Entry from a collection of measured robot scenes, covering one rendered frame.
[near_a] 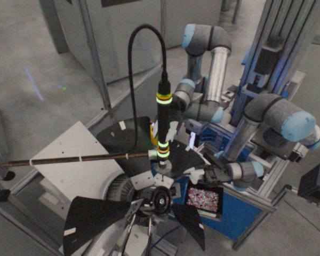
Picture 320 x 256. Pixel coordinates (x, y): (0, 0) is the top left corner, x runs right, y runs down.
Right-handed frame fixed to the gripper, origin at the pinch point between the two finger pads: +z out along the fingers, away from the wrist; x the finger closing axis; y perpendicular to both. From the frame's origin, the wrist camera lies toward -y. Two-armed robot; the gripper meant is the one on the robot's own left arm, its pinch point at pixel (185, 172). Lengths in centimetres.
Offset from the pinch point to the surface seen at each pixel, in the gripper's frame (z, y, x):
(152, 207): 17.0, 16.9, -8.3
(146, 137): 17.0, -7.5, -20.0
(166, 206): 11.6, 15.5, -3.8
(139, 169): 20.9, 2.2, -11.7
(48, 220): 87, -6, 62
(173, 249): 2, 15, 109
